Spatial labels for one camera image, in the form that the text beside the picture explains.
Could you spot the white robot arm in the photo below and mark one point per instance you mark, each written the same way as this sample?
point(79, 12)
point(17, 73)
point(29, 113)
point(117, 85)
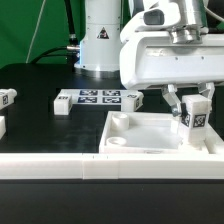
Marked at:
point(100, 48)

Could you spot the white fiducial tag sheet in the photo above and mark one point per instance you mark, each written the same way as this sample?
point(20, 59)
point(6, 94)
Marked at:
point(97, 96)

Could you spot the white square tabletop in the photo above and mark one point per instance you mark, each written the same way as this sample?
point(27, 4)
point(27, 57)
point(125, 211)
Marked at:
point(154, 133)

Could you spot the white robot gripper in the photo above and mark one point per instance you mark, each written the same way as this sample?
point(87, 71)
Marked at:
point(167, 44)

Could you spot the white L-shaped obstacle fence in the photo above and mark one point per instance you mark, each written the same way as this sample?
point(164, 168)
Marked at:
point(116, 166)

